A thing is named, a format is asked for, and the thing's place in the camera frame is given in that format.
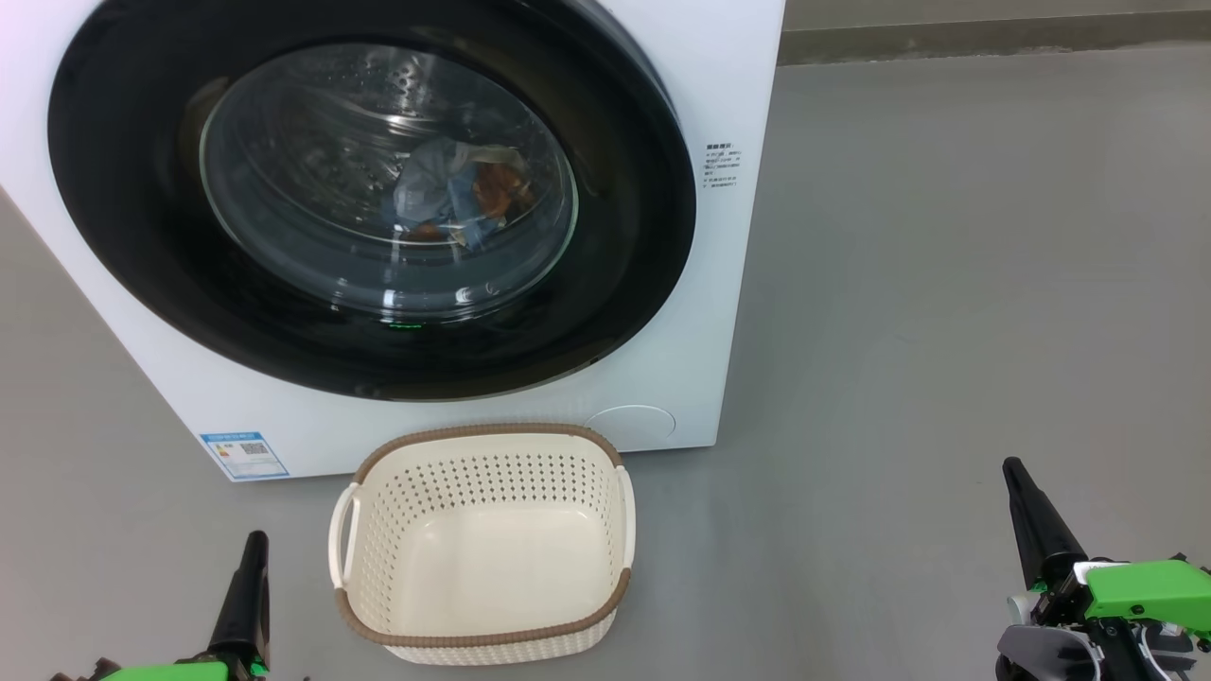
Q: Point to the round white filter cover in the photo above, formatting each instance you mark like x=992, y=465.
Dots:
x=629, y=426

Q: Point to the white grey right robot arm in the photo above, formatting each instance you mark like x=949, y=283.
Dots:
x=1041, y=657

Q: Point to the blue energy label sticker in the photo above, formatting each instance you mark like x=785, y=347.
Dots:
x=244, y=456

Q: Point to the cream white garment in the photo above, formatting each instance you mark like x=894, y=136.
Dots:
x=430, y=175

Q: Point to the stainless steel washing machine drum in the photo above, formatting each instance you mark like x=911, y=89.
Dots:
x=303, y=142

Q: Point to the black round glass washer door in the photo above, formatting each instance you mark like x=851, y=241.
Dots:
x=123, y=189

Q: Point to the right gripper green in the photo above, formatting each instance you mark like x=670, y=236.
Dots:
x=1145, y=591

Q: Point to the white front-load washing machine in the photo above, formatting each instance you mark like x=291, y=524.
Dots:
x=719, y=284

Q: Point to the cream perforated laundry basket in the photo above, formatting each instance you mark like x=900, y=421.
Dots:
x=492, y=558

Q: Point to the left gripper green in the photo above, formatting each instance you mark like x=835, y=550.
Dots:
x=161, y=672

